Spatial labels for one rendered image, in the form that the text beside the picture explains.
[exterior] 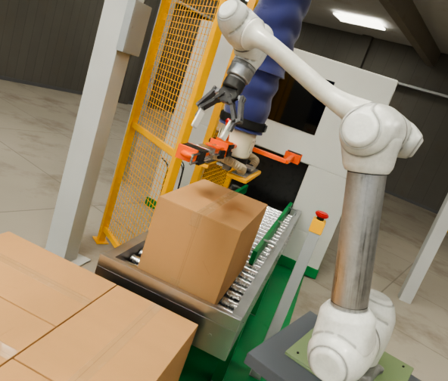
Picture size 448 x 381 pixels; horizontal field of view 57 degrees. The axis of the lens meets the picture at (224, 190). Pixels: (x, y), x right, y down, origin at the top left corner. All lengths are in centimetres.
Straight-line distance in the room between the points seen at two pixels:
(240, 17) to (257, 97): 64
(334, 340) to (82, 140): 205
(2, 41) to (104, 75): 761
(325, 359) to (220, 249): 79
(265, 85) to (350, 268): 102
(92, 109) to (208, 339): 156
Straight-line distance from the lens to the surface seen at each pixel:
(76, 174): 282
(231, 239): 178
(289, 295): 235
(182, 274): 191
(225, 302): 206
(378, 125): 105
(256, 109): 191
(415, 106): 1278
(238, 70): 148
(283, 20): 192
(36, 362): 148
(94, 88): 272
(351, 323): 119
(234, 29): 136
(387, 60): 1320
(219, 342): 190
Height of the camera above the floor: 151
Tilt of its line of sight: 14 degrees down
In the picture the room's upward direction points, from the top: 19 degrees clockwise
